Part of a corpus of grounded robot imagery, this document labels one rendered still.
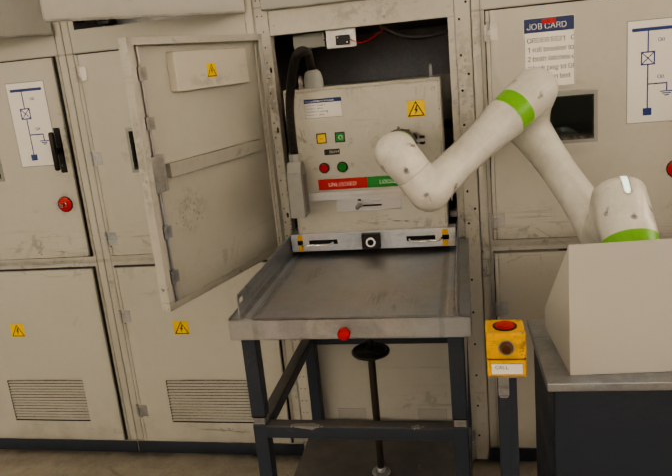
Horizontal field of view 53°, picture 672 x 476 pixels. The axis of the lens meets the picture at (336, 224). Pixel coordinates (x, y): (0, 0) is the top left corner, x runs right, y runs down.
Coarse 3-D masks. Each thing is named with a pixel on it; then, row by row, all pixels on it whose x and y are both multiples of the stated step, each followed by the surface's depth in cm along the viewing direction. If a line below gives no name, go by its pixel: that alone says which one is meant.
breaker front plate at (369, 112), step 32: (320, 96) 210; (352, 96) 208; (384, 96) 206; (416, 96) 204; (320, 128) 212; (352, 128) 210; (384, 128) 208; (416, 128) 207; (320, 160) 215; (352, 160) 213; (320, 224) 220; (352, 224) 218; (384, 224) 216; (416, 224) 214
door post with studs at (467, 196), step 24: (456, 0) 207; (456, 24) 209; (456, 48) 211; (456, 72) 213; (456, 96) 215; (456, 120) 217; (480, 264) 227; (480, 288) 229; (480, 312) 232; (480, 336) 234; (480, 360) 236; (480, 384) 238; (480, 408) 241; (480, 432) 243; (480, 456) 246
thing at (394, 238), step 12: (420, 228) 214; (432, 228) 213; (444, 228) 212; (312, 240) 221; (324, 240) 220; (336, 240) 219; (348, 240) 219; (360, 240) 218; (384, 240) 216; (396, 240) 216; (408, 240) 215
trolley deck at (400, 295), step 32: (320, 256) 222; (352, 256) 219; (384, 256) 215; (416, 256) 212; (288, 288) 194; (320, 288) 191; (352, 288) 188; (384, 288) 186; (416, 288) 183; (256, 320) 172; (288, 320) 170; (320, 320) 169; (352, 320) 167; (384, 320) 165; (416, 320) 164; (448, 320) 162
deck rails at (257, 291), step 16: (288, 240) 221; (272, 256) 203; (288, 256) 221; (448, 256) 207; (272, 272) 202; (288, 272) 208; (448, 272) 193; (256, 288) 187; (272, 288) 194; (448, 288) 180; (240, 304) 173; (256, 304) 182; (448, 304) 169
